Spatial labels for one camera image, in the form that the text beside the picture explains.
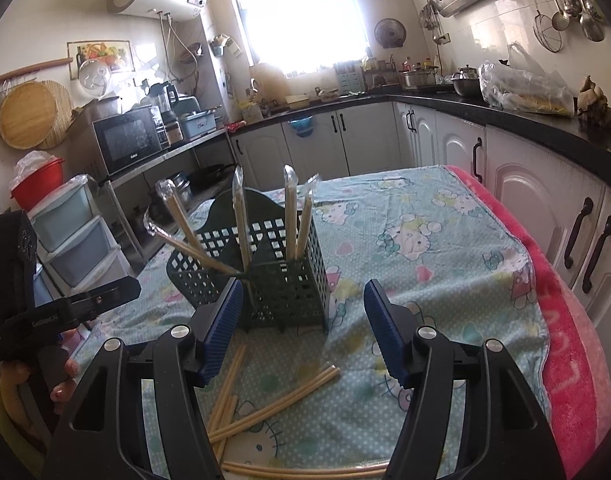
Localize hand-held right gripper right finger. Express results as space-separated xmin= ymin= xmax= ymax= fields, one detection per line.
xmin=363 ymin=278 xmax=566 ymax=480

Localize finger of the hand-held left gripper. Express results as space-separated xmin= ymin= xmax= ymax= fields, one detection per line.
xmin=60 ymin=279 xmax=142 ymax=332

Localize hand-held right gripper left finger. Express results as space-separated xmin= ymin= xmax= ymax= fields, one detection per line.
xmin=53 ymin=276 xmax=246 ymax=480

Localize green plastic utensil basket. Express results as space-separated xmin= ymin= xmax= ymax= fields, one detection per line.
xmin=166 ymin=186 xmax=332 ymax=334

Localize bamboo chopstick pair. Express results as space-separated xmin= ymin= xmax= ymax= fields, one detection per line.
xmin=144 ymin=211 xmax=249 ymax=279
xmin=284 ymin=163 xmax=299 ymax=262
xmin=232 ymin=165 xmax=255 ymax=272
xmin=154 ymin=177 xmax=202 ymax=257
xmin=296 ymin=175 xmax=320 ymax=261

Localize pile of chopsticks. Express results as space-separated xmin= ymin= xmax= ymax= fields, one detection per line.
xmin=207 ymin=343 xmax=390 ymax=477

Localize person's left hand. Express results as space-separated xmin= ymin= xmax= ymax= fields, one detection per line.
xmin=49 ymin=357 xmax=80 ymax=402

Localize plastic drawer unit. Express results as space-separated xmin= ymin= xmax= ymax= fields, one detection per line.
xmin=28 ymin=174 xmax=137 ymax=288

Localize red plastic bucket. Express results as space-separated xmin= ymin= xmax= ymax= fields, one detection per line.
xmin=9 ymin=151 xmax=66 ymax=212

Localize cartoon cat printed tablecloth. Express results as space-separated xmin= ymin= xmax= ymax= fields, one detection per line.
xmin=78 ymin=164 xmax=551 ymax=480

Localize stacked stainless steel pots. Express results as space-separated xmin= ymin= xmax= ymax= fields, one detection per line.
xmin=158 ymin=172 xmax=194 ymax=213

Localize yellow green garment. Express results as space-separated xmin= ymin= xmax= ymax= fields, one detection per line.
xmin=0 ymin=375 xmax=54 ymax=466

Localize round wooden board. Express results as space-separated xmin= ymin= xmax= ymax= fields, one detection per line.
xmin=0 ymin=82 xmax=60 ymax=150

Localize black frying pan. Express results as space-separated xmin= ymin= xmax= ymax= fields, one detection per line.
xmin=187 ymin=163 xmax=235 ymax=193

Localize black microwave oven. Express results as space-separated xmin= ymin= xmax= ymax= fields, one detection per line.
xmin=92 ymin=104 xmax=165 ymax=177

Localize round woven bamboo tray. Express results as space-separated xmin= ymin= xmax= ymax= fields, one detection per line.
xmin=36 ymin=79 xmax=75 ymax=151

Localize metal kitchen shelf rack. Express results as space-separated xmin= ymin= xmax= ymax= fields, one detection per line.
xmin=93 ymin=127 xmax=239 ymax=261

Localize silver countertop appliance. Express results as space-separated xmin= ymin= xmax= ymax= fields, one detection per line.
xmin=158 ymin=110 xmax=185 ymax=150

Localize pink blanket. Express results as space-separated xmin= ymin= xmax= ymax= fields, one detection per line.
xmin=444 ymin=164 xmax=611 ymax=480

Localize pale blue plastic container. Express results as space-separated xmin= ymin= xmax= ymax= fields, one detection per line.
xmin=178 ymin=111 xmax=220 ymax=142

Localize wooden rolling pin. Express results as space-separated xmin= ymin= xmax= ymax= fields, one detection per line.
xmin=0 ymin=57 xmax=74 ymax=89

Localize white lower kitchen cabinets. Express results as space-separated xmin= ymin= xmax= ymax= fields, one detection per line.
xmin=229 ymin=100 xmax=611 ymax=341

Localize black blender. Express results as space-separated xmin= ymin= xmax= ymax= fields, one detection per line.
xmin=146 ymin=81 xmax=181 ymax=126

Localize blue hanging plastic bowl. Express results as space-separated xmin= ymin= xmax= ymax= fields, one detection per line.
xmin=288 ymin=115 xmax=315 ymax=139

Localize framed fruit picture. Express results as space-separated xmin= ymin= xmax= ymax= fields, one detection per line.
xmin=66 ymin=40 xmax=135 ymax=81

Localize wooden cutting board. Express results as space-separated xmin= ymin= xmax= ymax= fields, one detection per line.
xmin=250 ymin=62 xmax=290 ymax=102

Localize black kitchen countertop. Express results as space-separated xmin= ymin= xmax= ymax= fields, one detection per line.
xmin=226 ymin=87 xmax=611 ymax=181

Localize teal mini drawer organizer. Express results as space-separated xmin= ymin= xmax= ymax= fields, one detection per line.
xmin=335 ymin=62 xmax=362 ymax=93

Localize steel pot with lid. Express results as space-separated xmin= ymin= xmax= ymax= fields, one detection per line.
xmin=449 ymin=64 xmax=482 ymax=98

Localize row of condiment bottles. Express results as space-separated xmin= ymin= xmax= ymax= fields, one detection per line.
xmin=400 ymin=55 xmax=442 ymax=73

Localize clear plastic bag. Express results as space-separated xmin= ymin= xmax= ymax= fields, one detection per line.
xmin=478 ymin=41 xmax=577 ymax=119

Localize ginger root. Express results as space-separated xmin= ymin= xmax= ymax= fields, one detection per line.
xmin=577 ymin=74 xmax=611 ymax=129

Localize cluster of small hanging tools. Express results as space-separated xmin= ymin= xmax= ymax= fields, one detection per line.
xmin=418 ymin=1 xmax=443 ymax=45

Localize kitchen window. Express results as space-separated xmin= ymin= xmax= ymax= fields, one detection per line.
xmin=224 ymin=0 xmax=370 ymax=79

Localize row of hanging ladles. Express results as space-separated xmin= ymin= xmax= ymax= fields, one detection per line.
xmin=545 ymin=0 xmax=607 ymax=43

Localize hanging wire strainer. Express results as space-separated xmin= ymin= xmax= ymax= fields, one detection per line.
xmin=532 ymin=0 xmax=569 ymax=54

